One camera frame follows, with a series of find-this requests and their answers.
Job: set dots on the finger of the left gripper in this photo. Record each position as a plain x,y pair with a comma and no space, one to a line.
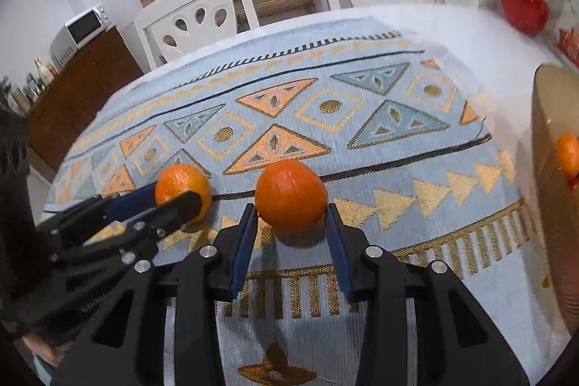
93,214
122,236

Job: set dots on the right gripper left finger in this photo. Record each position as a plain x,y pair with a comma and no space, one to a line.
153,308

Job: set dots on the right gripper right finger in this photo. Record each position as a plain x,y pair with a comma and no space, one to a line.
422,325

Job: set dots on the small mandarin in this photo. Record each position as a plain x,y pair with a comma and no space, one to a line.
177,179

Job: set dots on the stemmed mandarin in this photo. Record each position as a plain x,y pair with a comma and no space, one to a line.
567,152

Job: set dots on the person's left hand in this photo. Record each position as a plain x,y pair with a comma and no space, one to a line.
52,355

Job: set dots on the brown wooden sideboard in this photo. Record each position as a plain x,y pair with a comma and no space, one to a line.
72,100

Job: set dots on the bottles on sideboard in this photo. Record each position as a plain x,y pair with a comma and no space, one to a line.
35,84

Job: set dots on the white microwave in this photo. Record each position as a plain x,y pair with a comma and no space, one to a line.
78,32

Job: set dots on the patterned blue table runner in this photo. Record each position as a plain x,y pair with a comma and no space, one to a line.
345,113

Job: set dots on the left white chair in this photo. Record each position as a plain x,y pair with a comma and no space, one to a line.
170,29

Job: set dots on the amber glass bowl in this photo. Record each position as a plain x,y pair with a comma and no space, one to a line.
555,112

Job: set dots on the red star ornament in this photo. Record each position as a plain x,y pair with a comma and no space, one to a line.
568,43

